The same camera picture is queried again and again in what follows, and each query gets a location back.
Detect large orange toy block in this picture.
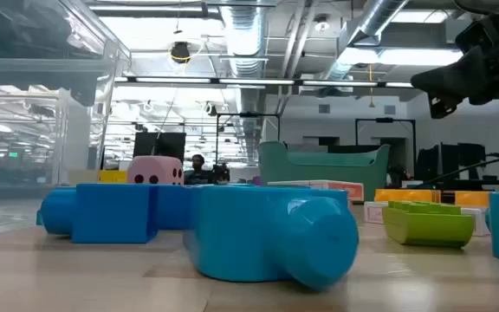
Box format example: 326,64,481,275
373,188,442,204

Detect playing card deck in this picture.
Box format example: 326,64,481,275
266,179,366,204

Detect pink foam die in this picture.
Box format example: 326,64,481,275
126,155,185,186

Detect square blue toy block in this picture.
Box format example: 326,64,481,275
71,183,159,244

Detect long blue toy block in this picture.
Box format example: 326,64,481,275
36,185,197,236

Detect clear plastic container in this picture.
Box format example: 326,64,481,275
0,0,132,235

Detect black monitor bank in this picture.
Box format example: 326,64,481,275
416,142,487,183

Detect playing card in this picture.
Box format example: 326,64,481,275
363,200,386,225
460,206,492,237

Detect lime green toy brick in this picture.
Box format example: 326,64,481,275
381,199,476,249

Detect teal plastic bin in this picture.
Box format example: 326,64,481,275
256,140,392,203

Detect long ceiling light bar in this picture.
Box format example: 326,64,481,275
114,76,415,89

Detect person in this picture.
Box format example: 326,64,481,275
183,153,216,186

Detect black ceiling device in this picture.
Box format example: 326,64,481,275
170,41,192,65

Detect black office monitor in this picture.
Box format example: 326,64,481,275
133,132,187,165

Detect black gantry frame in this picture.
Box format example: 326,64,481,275
354,117,418,174
215,112,282,168

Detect yellow hanging cord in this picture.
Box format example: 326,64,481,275
367,63,376,108

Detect silver ventilation duct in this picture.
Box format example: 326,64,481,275
219,0,273,79
322,0,411,81

